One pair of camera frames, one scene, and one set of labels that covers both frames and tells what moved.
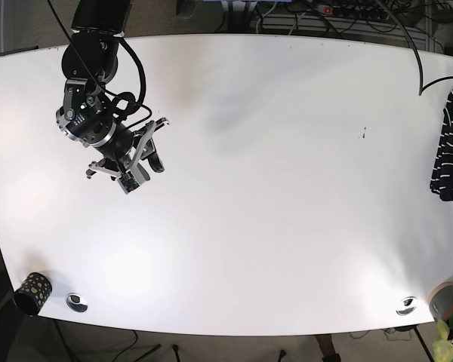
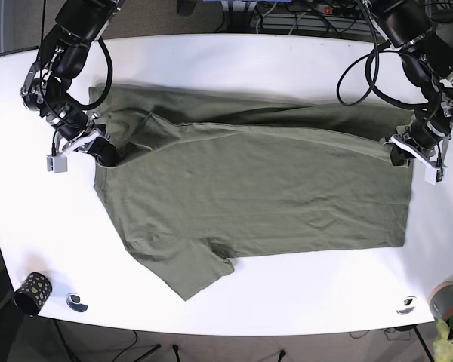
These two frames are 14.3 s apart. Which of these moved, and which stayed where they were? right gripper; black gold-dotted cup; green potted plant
Moved: right gripper
Stayed: green potted plant; black gold-dotted cup
